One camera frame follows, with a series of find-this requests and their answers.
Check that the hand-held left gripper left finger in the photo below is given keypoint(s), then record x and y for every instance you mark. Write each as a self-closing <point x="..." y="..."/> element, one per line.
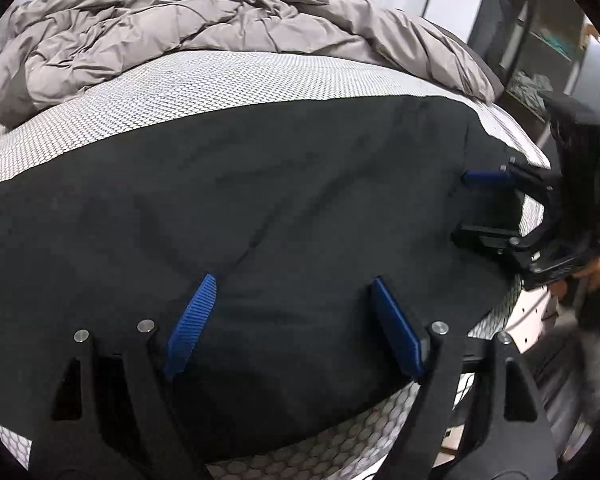
<point x="196" y="317"/>

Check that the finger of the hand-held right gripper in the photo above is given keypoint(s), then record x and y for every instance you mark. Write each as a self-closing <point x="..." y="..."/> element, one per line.
<point x="490" y="240"/>
<point x="487" y="179"/>

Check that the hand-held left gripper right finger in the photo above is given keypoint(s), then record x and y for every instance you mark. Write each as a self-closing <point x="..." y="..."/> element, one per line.
<point x="396" y="327"/>

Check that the black pants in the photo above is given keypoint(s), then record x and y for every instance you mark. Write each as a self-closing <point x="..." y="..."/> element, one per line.
<point x="280" y="200"/>

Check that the grey folded cloth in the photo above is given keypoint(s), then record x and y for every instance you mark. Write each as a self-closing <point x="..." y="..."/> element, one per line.
<point x="530" y="85"/>

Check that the teal folded cloth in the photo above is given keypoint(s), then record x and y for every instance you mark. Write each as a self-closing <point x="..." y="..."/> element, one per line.
<point x="561" y="46"/>

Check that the dark open shelf unit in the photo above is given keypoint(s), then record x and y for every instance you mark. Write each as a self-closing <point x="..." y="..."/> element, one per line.
<point x="540" y="15"/>

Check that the white honeycomb bed mattress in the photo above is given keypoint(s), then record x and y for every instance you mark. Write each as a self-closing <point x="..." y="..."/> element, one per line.
<point x="220" y="82"/>

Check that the grey crumpled duvet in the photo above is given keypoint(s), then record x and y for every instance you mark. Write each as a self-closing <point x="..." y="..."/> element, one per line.
<point x="180" y="20"/>

